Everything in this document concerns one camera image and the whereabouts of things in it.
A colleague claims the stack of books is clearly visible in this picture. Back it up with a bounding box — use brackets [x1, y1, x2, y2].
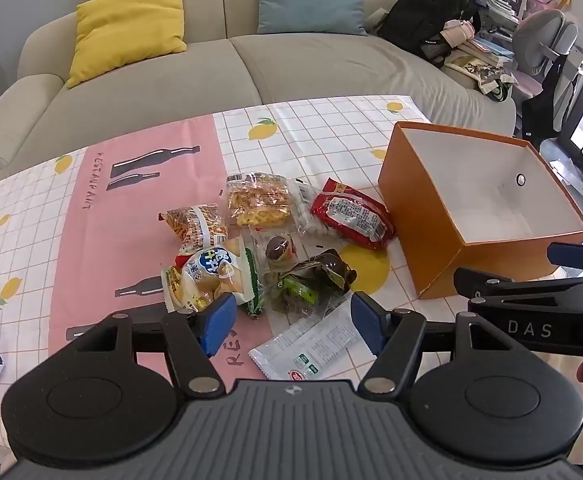
[444, 35, 517, 68]

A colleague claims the pink white lemon-print tablecloth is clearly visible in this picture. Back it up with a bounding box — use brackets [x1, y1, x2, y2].
[0, 96, 477, 466]

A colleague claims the yellow potato chip packet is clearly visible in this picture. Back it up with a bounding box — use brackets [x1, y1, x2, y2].
[161, 237, 249, 317]

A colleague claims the red snack packet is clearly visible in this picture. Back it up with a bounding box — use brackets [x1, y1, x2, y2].
[310, 177, 396, 251]

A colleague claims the beige sofa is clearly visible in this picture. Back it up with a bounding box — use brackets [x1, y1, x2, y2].
[0, 0, 517, 186]

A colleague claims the beige pouch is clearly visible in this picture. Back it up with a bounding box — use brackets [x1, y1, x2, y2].
[441, 19, 475, 46]

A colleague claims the yellow pillow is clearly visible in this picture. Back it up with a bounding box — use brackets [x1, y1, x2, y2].
[66, 0, 188, 89]

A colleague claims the grey desk chair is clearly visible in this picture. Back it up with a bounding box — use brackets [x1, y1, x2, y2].
[514, 7, 583, 106]

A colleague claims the dark green snack packet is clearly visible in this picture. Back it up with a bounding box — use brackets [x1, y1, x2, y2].
[271, 249, 358, 317]

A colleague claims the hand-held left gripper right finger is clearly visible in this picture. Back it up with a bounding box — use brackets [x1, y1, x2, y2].
[350, 290, 522, 396]

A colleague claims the clear packet of white balls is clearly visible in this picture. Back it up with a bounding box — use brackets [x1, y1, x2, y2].
[288, 177, 333, 237]

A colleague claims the small green snack packet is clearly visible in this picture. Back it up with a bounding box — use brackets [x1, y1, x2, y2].
[244, 247, 268, 321]

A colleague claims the yellow noodle snack packet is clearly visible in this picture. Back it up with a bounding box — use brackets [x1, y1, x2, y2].
[226, 172, 292, 228]

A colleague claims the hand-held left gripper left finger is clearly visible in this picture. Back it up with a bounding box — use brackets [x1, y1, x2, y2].
[66, 292, 237, 396]

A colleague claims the white green-label snack packet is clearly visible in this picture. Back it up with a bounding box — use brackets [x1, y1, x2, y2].
[248, 292, 378, 381]

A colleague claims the black backpack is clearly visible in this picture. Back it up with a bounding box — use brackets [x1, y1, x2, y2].
[375, 0, 482, 68]

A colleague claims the orange stick snack packet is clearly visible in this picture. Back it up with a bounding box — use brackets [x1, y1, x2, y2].
[160, 204, 229, 256]

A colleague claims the black garment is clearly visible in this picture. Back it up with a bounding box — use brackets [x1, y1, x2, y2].
[521, 52, 579, 148]

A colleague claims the orange cardboard box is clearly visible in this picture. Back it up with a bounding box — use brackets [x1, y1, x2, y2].
[377, 121, 583, 301]

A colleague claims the small chocolate snack packet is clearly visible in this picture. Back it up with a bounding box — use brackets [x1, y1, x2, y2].
[264, 232, 297, 273]

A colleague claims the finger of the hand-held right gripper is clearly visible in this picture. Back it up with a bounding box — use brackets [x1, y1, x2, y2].
[546, 241, 583, 274]
[453, 266, 583, 307]

